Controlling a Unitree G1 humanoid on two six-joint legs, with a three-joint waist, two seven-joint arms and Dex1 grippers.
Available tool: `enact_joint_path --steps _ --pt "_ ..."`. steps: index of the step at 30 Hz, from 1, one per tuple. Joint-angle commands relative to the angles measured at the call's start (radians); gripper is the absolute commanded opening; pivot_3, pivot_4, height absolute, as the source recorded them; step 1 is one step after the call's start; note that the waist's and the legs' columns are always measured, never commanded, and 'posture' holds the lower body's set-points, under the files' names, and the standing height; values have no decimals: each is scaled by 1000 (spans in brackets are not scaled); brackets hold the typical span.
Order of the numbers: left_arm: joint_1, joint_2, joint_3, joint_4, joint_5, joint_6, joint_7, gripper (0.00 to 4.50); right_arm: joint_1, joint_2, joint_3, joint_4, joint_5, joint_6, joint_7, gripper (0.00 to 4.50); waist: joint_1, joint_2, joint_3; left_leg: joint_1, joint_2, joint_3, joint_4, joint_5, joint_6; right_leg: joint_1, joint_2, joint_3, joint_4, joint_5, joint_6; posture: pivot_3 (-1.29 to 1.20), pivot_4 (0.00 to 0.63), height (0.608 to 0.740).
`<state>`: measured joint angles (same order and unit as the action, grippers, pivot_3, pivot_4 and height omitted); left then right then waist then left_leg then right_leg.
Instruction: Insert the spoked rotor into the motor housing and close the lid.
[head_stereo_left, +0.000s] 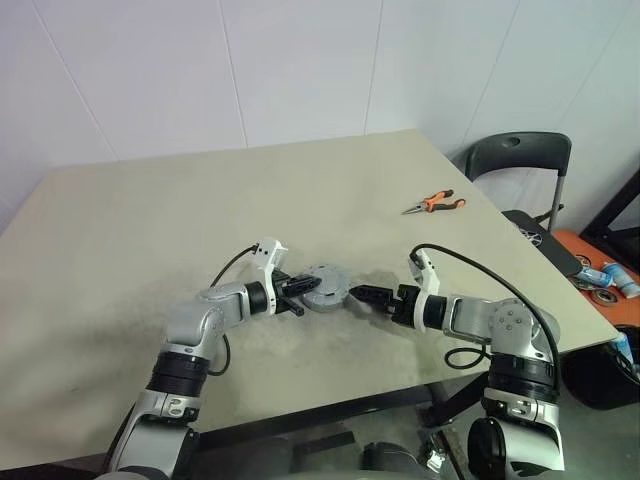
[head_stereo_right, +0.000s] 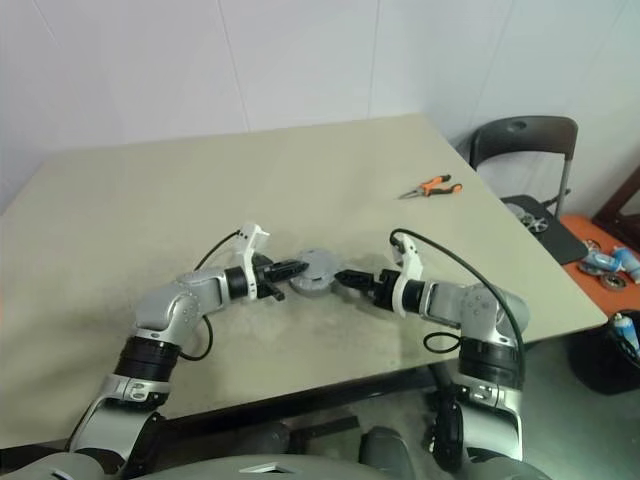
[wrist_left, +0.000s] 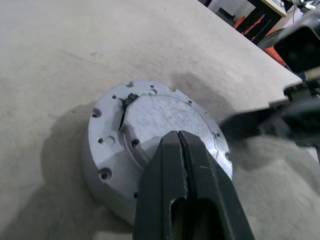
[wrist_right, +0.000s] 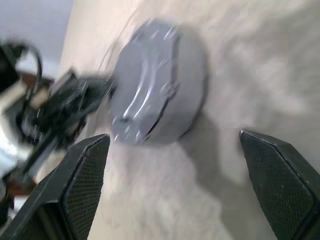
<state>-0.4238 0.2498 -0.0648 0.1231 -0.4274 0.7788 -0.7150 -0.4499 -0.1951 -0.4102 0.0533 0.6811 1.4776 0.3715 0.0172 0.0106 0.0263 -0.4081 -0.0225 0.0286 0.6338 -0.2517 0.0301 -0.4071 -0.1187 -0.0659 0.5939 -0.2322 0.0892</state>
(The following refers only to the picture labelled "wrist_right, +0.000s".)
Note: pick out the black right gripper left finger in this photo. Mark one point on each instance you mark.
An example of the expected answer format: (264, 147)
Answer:
(62, 195)

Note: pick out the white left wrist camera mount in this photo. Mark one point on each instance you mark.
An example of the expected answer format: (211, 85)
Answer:
(37, 97)

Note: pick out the grey motor lid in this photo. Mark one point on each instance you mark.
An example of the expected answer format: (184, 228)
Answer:
(130, 75)

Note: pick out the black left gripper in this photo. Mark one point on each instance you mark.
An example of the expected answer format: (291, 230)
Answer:
(57, 107)

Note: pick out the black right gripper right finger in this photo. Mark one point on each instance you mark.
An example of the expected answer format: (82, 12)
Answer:
(287, 190)

